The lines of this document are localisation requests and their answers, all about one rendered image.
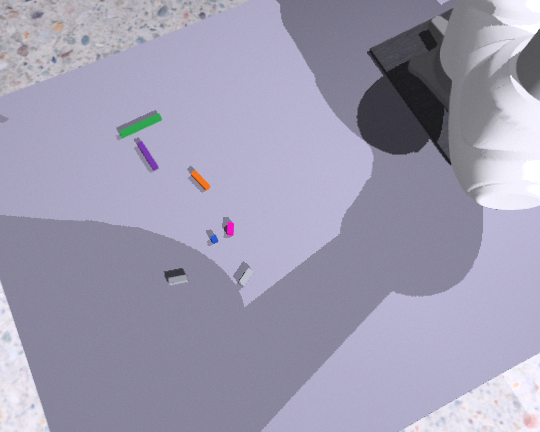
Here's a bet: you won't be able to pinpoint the orange rod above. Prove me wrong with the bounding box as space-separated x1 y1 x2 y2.
191 171 210 191

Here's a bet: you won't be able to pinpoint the purple rod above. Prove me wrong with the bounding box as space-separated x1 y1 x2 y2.
137 141 159 171

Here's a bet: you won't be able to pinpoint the green rod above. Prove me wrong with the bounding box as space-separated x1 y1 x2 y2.
119 113 162 139

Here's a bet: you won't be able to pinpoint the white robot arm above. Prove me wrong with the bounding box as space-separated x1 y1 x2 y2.
408 0 540 210

